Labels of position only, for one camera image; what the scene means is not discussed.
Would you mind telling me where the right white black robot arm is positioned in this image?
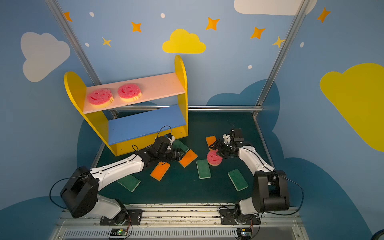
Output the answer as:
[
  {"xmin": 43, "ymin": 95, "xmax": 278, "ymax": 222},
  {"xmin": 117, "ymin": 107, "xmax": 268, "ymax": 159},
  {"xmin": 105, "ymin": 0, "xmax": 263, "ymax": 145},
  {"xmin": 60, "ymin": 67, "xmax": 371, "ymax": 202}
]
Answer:
[{"xmin": 210, "ymin": 129, "xmax": 290, "ymax": 215}]

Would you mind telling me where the back aluminium floor bar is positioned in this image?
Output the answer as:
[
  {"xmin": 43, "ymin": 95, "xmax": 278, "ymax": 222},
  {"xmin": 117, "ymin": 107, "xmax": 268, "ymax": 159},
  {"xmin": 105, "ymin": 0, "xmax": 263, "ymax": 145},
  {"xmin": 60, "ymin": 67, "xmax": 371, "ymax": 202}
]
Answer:
[{"xmin": 114, "ymin": 105, "xmax": 263, "ymax": 112}]

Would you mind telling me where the left aluminium corner post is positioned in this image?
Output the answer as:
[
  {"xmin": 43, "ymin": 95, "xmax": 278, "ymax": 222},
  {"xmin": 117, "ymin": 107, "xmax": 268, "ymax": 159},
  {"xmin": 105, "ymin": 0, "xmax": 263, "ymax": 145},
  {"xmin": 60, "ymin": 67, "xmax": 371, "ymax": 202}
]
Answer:
[{"xmin": 45, "ymin": 0, "xmax": 102, "ymax": 86}]

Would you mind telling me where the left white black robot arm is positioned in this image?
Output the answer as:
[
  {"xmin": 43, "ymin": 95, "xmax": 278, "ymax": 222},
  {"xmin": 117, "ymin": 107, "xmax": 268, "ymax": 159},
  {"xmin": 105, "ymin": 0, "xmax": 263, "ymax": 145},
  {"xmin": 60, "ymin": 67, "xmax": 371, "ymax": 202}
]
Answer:
[{"xmin": 60, "ymin": 134, "xmax": 186, "ymax": 224}]

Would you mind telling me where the yellow shelf with pink and blue boards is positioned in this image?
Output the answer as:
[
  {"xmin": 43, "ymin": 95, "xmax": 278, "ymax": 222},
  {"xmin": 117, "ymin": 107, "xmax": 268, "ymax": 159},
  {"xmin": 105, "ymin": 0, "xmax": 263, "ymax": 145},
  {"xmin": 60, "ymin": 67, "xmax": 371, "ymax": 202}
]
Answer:
[{"xmin": 64, "ymin": 56, "xmax": 189, "ymax": 156}]

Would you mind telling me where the right aluminium corner post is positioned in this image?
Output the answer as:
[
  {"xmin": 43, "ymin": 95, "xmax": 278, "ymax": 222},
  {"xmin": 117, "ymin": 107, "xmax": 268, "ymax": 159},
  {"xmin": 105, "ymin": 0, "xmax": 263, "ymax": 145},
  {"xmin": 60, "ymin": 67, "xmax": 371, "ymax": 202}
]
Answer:
[{"xmin": 253, "ymin": 0, "xmax": 311, "ymax": 120}]

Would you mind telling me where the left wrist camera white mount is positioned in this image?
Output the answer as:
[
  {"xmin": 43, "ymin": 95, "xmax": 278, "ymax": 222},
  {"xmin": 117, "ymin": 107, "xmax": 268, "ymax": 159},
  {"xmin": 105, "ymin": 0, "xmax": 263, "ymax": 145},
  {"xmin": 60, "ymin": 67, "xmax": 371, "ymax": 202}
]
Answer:
[{"xmin": 166, "ymin": 134, "xmax": 176, "ymax": 145}]

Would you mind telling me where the aluminium rail frame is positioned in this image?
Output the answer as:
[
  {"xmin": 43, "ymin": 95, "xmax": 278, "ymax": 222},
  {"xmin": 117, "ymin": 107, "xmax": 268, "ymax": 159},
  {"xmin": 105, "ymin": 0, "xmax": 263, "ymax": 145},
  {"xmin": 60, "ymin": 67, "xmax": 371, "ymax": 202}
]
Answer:
[{"xmin": 50, "ymin": 203, "xmax": 309, "ymax": 240}]

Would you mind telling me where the orange sponge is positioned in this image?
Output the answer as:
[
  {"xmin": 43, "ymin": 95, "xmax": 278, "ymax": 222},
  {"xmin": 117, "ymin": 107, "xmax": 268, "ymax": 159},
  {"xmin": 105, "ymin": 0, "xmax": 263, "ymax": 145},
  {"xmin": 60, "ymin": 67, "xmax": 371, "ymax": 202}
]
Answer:
[
  {"xmin": 179, "ymin": 150, "xmax": 198, "ymax": 168},
  {"xmin": 206, "ymin": 136, "xmax": 217, "ymax": 150},
  {"xmin": 151, "ymin": 162, "xmax": 171, "ymax": 181}
]

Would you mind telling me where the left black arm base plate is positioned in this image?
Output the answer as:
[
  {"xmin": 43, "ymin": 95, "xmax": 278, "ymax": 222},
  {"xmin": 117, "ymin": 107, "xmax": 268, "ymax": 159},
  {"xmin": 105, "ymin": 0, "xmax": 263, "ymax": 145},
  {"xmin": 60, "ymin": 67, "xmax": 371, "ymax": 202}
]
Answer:
[{"xmin": 100, "ymin": 209, "xmax": 143, "ymax": 226}]

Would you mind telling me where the small circuit board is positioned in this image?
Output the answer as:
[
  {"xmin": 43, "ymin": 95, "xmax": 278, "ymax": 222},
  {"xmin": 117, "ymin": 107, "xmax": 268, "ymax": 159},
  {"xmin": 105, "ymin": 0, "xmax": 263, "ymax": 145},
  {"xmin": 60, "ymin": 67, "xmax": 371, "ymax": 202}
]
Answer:
[
  {"xmin": 110, "ymin": 229, "xmax": 128, "ymax": 238},
  {"xmin": 237, "ymin": 228, "xmax": 253, "ymax": 240}
]

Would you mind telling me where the left small circuit board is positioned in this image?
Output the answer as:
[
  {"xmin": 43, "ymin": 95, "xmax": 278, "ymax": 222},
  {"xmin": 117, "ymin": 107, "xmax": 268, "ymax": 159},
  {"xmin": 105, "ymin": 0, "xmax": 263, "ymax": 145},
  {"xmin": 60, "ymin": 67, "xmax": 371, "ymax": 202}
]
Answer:
[{"xmin": 110, "ymin": 229, "xmax": 128, "ymax": 238}]

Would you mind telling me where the pink smiley sponge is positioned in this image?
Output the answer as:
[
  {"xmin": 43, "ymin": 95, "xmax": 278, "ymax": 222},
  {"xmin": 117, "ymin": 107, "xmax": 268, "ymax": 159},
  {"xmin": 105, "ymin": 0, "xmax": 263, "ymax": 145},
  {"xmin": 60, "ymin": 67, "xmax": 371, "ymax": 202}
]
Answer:
[
  {"xmin": 118, "ymin": 84, "xmax": 142, "ymax": 103},
  {"xmin": 207, "ymin": 150, "xmax": 223, "ymax": 167},
  {"xmin": 87, "ymin": 89, "xmax": 115, "ymax": 109}
]

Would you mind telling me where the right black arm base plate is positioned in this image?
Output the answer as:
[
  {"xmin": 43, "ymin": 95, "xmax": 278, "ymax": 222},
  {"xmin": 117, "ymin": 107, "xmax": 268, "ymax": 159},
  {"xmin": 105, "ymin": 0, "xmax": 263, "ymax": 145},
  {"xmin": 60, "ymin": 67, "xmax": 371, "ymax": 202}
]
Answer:
[{"xmin": 218, "ymin": 207, "xmax": 261, "ymax": 225}]

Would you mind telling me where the green sponge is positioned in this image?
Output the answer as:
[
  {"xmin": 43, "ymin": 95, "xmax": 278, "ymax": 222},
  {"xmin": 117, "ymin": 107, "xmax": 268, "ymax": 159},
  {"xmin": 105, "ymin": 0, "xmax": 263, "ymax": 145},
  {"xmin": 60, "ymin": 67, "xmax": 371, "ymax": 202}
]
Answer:
[
  {"xmin": 228, "ymin": 169, "xmax": 249, "ymax": 192},
  {"xmin": 196, "ymin": 160, "xmax": 212, "ymax": 180},
  {"xmin": 118, "ymin": 175, "xmax": 141, "ymax": 193},
  {"xmin": 173, "ymin": 140, "xmax": 190, "ymax": 153}
]

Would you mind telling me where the aluminium corner post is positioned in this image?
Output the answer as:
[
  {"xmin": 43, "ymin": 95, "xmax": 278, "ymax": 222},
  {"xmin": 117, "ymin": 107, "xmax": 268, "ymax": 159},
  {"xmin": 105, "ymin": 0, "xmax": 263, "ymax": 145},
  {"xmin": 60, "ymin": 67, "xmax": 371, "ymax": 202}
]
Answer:
[
  {"xmin": 45, "ymin": 0, "xmax": 102, "ymax": 86},
  {"xmin": 253, "ymin": 0, "xmax": 311, "ymax": 120}
]

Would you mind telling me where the right small circuit board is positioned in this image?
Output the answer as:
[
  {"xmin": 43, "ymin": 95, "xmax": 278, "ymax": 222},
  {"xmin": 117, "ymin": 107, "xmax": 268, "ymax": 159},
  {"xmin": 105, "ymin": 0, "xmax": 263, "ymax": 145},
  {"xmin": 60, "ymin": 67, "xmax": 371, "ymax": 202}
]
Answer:
[{"xmin": 237, "ymin": 228, "xmax": 253, "ymax": 240}]

